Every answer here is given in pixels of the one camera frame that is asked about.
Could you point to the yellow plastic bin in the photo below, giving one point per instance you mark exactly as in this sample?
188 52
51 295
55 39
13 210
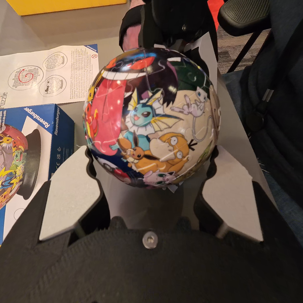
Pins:
66 7

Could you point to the black office chair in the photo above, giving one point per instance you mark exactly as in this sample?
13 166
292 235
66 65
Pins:
243 17

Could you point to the blue puzzle box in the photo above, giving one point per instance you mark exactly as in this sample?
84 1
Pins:
35 147

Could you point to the person's blue jeans leg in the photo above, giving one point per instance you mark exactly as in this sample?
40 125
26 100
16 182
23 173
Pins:
285 189

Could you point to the person's dark jacket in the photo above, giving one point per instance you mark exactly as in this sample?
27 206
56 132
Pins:
278 71

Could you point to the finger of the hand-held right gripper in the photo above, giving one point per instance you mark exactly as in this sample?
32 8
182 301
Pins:
210 47
160 46

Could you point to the orange traffic cone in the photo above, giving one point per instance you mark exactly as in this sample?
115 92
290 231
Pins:
215 12

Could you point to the colourful cartoon puzzle ball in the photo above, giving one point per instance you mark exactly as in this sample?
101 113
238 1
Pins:
151 118

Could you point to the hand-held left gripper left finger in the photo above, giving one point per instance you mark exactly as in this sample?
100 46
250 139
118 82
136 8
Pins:
68 201

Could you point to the person's right hand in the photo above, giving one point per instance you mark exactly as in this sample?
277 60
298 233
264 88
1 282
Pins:
131 35

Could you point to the white instruction sheet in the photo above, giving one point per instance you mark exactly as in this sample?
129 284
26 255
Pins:
51 73

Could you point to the pale puzzle piece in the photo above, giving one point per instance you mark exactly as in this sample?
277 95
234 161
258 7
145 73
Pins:
171 188

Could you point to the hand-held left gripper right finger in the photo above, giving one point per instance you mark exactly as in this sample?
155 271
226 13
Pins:
234 201

